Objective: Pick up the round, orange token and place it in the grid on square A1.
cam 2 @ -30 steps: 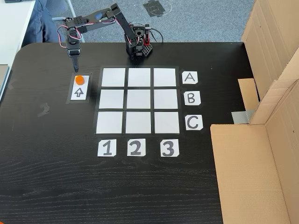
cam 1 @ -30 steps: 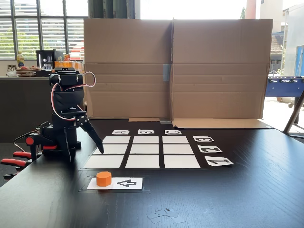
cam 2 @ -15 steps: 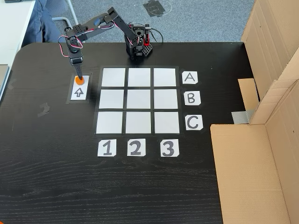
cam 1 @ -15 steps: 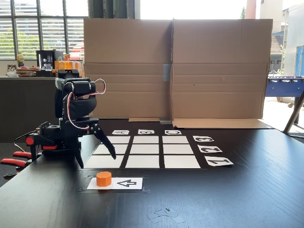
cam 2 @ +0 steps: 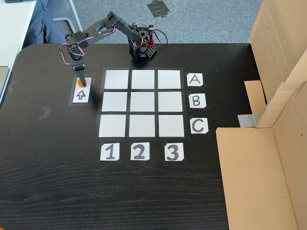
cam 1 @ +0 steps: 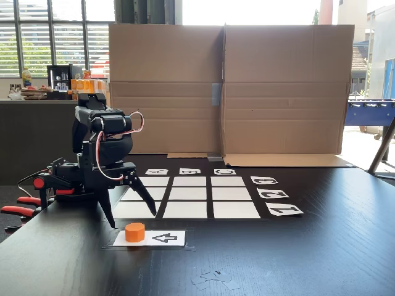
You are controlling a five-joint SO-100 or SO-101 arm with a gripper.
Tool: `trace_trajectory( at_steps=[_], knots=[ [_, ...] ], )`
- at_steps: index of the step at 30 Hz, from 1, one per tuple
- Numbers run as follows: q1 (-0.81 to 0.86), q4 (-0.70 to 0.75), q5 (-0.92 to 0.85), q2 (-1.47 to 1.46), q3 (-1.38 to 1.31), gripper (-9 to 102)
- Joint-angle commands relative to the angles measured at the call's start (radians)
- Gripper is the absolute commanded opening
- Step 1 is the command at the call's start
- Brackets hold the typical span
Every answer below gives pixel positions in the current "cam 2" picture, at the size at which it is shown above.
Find nine-square white grid sheet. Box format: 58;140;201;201
95;67;190;140

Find white arrow paper sheet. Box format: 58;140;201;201
71;77;93;104

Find person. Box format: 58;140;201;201
21;0;71;49

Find grey chair, white legs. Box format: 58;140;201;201
47;0;83;42

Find clear tape scraps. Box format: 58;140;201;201
37;104;52;121

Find white desk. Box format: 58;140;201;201
0;0;37;104

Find small tape piece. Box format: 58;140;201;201
8;80;19;93

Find red and black clamp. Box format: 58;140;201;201
146;23;156;47

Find paper label number 1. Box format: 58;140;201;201
100;143;120;161

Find dark floor tape patch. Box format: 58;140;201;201
146;0;177;19

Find paper label number 2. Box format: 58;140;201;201
130;142;150;161

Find paper label letter A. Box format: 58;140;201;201
187;73;204;87

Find paper label letter B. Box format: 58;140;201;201
189;93;207;109

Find paper label number 3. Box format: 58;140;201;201
165;143;185;161

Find paper label letter C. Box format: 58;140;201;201
190;117;209;134

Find grey tape at cardboard foot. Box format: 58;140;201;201
237;112;262;128

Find brown cardboard box, small flap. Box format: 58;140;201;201
244;0;307;128

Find brown cardboard box, large flap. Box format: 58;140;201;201
215;81;307;230

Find black cable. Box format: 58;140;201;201
153;28;169;45

